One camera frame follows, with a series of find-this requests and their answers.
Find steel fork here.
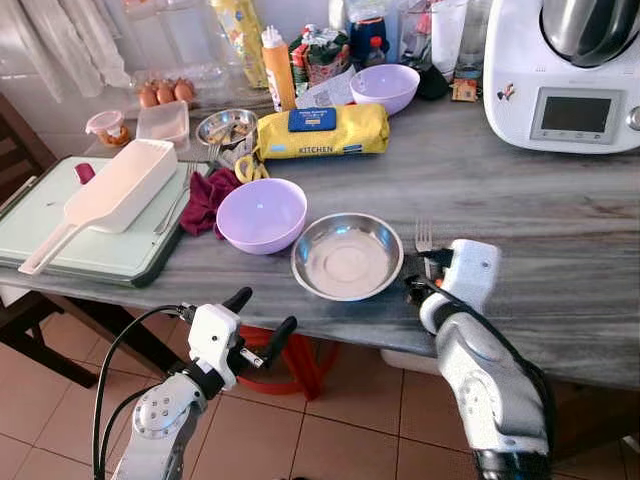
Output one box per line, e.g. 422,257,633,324
153,163,196,238
414,220,434,255

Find red plastic stool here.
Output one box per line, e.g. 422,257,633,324
235,322,339,401

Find shallow steel dish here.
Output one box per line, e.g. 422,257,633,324
291,212,406,303

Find white plastic bin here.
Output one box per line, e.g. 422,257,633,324
380,348,441,376

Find lilac plastic bowl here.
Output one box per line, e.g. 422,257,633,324
216,178,309,256
349,64,422,117

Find maroon cloth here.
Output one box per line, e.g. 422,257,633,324
179,167,244,239

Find yellow kitchen cloth pack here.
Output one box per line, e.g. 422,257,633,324
256,102,392,161

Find small orange box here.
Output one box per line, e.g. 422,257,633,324
451,78,481,104

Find black round object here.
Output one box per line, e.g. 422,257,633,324
415,65,453,102

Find small steel bowl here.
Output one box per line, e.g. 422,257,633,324
195,108,260,153

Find clear plastic food container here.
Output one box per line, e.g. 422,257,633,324
136,100,191,146

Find clear plastic egg carton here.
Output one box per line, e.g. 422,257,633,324
125,62,236,111

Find white kitchen cooking machine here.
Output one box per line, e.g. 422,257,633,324
483,0,640,155

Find pale green cutting board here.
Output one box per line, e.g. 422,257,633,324
0,155,196,289

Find small pink-lidded cup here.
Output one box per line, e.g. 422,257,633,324
85,109,129,148

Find dark blue jar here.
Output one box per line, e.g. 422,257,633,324
349,15,391,71

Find green food packet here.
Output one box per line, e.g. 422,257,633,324
290,24,353,89

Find orange squeeze bottle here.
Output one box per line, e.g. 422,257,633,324
260,25,298,113

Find yellow pasta jar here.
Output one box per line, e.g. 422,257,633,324
208,0,269,89

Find dark wooden chair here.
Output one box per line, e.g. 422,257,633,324
0,92,101,389

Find white hanging plastic bags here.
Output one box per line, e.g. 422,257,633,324
15,0,133,91

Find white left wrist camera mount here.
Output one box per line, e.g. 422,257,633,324
187,303,244,391

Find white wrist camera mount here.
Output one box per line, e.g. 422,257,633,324
187,303,244,391
438,239,503,314

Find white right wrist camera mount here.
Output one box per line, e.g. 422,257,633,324
438,239,503,314

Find short black left arm cable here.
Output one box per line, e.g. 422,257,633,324
100,385,161,480

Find long black left arm cable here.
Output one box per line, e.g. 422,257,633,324
92,303,193,480

